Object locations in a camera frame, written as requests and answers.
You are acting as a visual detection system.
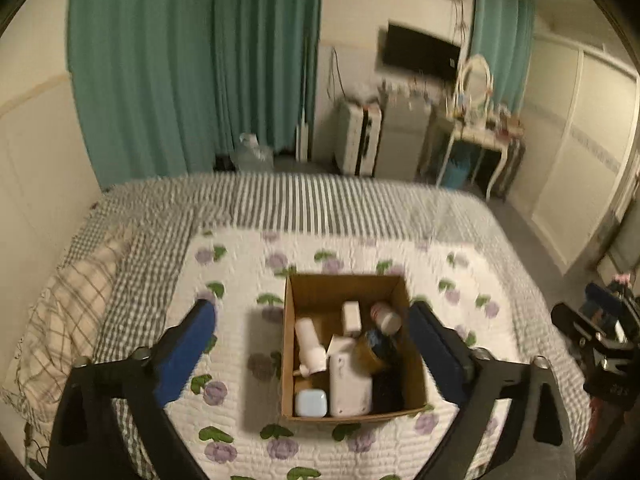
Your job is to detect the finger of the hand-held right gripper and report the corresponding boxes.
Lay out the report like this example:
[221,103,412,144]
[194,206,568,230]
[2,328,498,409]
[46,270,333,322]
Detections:
[551,302,608,356]
[585,281,626,331]

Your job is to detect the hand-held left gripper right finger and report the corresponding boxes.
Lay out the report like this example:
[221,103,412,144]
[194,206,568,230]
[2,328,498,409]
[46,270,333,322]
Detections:
[409,301,576,480]

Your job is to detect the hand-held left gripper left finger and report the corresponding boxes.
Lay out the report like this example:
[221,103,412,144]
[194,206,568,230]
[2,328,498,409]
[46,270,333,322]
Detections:
[46,298,218,480]

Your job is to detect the round blue tin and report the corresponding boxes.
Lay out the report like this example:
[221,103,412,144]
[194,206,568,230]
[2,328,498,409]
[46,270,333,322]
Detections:
[356,329,401,376]

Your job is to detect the white bottle with red cap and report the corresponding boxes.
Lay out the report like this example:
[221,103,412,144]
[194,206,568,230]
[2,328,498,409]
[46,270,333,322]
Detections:
[370,301,402,335]

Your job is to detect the white carton box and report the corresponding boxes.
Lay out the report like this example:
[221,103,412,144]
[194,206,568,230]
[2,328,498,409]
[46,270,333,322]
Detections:
[327,335,373,417]

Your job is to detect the white charger adapter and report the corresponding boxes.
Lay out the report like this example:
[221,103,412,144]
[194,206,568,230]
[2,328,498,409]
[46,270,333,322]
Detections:
[341,301,362,337]

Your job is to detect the cardboard box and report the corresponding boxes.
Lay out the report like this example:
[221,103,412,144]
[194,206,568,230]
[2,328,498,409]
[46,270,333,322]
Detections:
[279,273,430,423]

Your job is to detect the white pump bottle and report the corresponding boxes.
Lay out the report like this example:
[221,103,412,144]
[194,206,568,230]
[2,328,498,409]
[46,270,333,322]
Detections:
[292,317,328,378]

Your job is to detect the light blue case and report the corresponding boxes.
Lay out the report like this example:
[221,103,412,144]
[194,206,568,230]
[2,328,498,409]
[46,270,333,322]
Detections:
[295,389,329,417]

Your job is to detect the white floral quilt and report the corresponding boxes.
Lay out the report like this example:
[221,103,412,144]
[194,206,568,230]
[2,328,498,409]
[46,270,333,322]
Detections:
[100,227,586,480]

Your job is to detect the plaid pillow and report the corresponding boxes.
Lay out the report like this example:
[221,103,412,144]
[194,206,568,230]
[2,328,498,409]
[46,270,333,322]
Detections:
[0,230,136,421]

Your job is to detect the white wardrobe doors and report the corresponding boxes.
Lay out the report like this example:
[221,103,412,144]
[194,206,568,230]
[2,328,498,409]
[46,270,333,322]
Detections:
[520,32,640,276]

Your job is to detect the blue bin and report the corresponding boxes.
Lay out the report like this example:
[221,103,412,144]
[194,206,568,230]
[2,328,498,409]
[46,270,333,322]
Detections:
[445,157,471,191]

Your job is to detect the white dressing table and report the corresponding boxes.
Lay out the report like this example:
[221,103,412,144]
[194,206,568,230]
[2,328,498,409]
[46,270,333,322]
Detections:
[435,107,523,203]

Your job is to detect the clear plastic bag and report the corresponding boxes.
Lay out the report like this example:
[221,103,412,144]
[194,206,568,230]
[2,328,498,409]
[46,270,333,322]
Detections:
[235,132,275,171]

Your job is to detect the white cabinet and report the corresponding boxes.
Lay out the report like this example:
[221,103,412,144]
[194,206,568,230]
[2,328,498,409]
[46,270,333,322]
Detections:
[375,95,433,181]

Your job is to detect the white suitcase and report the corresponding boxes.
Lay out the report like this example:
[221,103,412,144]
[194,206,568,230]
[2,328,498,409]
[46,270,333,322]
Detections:
[334,100,383,177]

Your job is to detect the white oval vanity mirror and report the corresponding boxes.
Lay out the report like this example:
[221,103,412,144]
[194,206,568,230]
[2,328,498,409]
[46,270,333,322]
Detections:
[452,54,495,116]

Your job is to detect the teal curtain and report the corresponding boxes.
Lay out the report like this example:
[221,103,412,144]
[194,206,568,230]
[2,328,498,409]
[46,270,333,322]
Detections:
[67,0,323,188]
[470,0,536,111]

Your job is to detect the black cable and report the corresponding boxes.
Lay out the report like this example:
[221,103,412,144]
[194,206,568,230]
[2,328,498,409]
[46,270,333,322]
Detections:
[22,422,48,466]

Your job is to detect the black wall television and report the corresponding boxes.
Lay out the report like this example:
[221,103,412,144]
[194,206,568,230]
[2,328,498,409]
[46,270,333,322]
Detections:
[380,22,463,83]

